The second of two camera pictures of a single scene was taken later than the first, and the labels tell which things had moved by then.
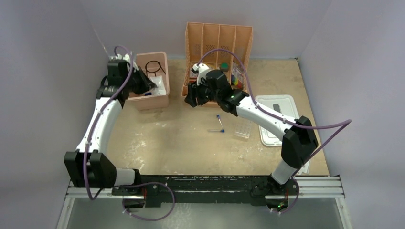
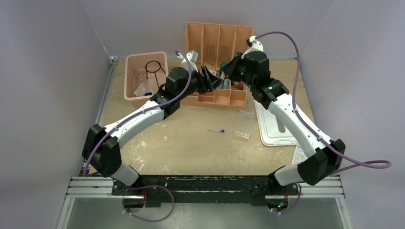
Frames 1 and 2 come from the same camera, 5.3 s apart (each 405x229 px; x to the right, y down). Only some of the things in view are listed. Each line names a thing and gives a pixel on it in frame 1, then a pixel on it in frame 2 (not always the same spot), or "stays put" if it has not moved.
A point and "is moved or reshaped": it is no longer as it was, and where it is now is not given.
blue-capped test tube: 221,130 stays put
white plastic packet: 160,90 is moved or reshaped
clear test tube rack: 242,129 stays put
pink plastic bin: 154,64 stays put
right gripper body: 204,93 -> 239,71
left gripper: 146,84 -> 207,82
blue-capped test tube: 218,117 -> 222,74
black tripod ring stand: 153,71 stays put
